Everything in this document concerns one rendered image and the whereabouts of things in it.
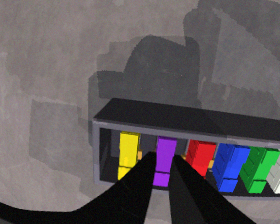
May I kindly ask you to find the violet blade fuse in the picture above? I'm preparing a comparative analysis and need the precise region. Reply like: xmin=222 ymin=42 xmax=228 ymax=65
xmin=155 ymin=136 xmax=176 ymax=186

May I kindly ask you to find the red fuse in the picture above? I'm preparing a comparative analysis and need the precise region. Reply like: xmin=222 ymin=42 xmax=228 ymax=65
xmin=185 ymin=139 xmax=216 ymax=179

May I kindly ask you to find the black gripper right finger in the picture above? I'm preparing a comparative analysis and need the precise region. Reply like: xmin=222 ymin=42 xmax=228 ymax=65
xmin=169 ymin=155 xmax=256 ymax=224

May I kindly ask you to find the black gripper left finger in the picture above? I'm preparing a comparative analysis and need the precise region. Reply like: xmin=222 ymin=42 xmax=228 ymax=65
xmin=0 ymin=151 xmax=157 ymax=224

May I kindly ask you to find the yellow fuse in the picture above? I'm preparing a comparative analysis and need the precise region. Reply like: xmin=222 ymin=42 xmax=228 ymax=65
xmin=119 ymin=131 xmax=140 ymax=180

